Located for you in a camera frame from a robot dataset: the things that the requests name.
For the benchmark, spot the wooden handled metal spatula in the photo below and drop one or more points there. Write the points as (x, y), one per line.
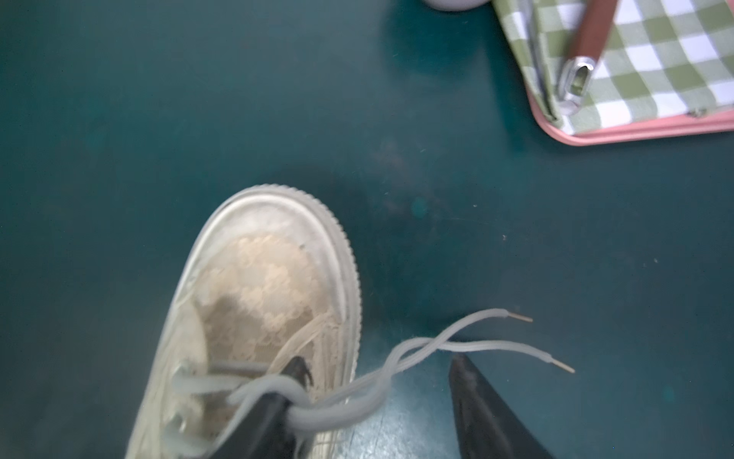
(584, 54)

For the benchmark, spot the green white checkered cloth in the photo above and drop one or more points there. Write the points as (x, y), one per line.
(662, 59)

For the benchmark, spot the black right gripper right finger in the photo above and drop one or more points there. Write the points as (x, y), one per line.
(486, 426)

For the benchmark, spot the lilac ceramic bowl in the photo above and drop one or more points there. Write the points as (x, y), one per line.
(455, 6)

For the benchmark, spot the pink plastic tray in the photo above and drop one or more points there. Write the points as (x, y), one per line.
(679, 126)

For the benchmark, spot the beige sneaker with red insole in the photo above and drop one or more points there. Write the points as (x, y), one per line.
(270, 277)

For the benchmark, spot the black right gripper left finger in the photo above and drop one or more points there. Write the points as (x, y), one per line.
(264, 430)

